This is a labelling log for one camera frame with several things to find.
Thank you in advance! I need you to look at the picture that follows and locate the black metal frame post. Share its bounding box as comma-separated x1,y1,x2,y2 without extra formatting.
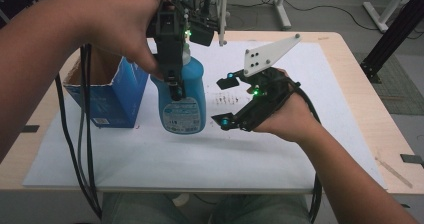
359,0,424,84

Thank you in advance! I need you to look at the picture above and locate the white table mat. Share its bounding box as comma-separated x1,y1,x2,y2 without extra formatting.
22,38,388,190

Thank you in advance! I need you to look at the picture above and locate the small white object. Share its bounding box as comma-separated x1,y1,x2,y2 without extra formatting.
172,193,190,208

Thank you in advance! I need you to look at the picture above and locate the beige tape strip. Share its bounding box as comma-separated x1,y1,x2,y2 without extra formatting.
374,155,414,189

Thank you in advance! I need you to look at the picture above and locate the blue cardboard box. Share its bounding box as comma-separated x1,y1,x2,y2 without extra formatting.
62,47,150,129

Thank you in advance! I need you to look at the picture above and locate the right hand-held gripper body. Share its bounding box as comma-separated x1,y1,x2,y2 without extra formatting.
235,33,302,133

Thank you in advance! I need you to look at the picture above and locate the black computer tower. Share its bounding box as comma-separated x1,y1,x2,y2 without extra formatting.
168,0,218,20

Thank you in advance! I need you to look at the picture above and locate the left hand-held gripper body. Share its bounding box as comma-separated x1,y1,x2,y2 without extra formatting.
153,0,231,85

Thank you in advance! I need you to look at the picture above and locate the gray floor mat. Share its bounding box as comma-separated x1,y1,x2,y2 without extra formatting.
353,52,424,116

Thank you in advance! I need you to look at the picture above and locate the white stand leg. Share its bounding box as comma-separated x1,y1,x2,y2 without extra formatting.
362,0,422,33

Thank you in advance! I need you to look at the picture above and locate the blue bottle with white cap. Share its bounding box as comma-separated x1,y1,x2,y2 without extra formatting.
149,40,208,136

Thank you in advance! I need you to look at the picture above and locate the black floor cable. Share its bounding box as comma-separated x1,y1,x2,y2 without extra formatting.
241,0,371,32

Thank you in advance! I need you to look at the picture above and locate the person's left hand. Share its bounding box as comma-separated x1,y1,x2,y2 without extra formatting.
83,0,174,81

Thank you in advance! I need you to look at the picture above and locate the person's right hand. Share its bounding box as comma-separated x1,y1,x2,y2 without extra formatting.
253,90,324,144

